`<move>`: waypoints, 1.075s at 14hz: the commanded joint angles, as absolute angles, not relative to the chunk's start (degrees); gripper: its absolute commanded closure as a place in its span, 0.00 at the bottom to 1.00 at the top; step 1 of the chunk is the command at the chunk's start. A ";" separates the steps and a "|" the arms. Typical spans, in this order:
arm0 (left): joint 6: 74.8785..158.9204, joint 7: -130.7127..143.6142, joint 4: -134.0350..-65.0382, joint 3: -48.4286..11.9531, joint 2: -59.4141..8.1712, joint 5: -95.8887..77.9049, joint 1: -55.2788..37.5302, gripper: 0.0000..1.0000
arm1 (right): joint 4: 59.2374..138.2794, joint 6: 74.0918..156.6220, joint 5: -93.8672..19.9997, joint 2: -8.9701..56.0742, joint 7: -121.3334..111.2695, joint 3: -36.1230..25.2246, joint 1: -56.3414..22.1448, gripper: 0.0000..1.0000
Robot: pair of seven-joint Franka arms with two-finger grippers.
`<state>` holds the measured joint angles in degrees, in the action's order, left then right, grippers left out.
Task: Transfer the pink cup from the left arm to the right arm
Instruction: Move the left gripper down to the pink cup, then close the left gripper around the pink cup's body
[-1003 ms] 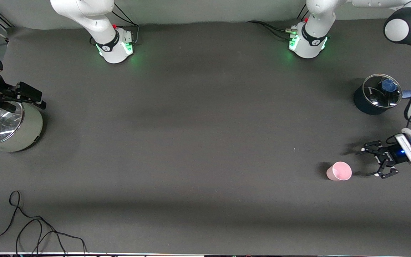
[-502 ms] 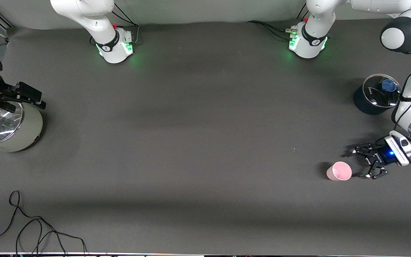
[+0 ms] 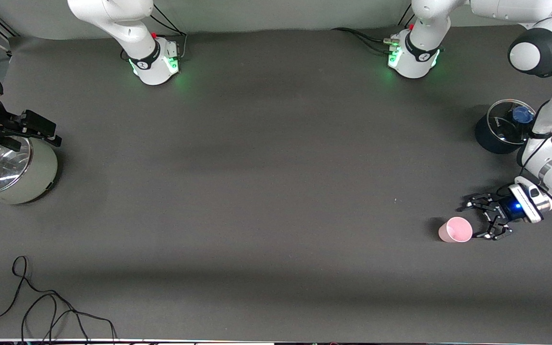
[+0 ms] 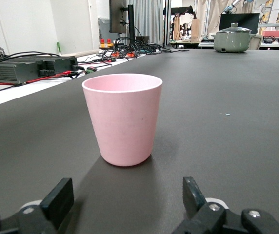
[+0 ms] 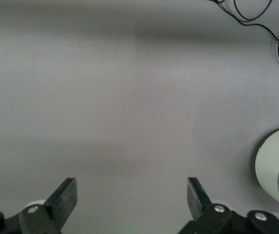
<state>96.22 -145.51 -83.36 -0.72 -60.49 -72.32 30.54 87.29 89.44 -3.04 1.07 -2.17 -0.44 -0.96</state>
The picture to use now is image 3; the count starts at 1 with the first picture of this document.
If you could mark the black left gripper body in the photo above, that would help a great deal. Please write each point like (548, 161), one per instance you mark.
(502, 210)

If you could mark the pink plastic cup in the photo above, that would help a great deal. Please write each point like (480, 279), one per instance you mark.
(454, 230)

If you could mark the glass lid with blue knob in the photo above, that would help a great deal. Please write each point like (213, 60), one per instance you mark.
(508, 122)

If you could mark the pale green pot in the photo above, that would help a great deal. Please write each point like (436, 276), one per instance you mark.
(39, 175)

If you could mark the dark blue saucepan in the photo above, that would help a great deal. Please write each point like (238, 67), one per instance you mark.
(489, 139)

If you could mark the glass lid with steel rim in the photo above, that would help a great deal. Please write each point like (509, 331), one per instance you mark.
(7, 170)

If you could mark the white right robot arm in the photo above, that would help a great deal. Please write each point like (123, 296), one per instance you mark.
(113, 19)

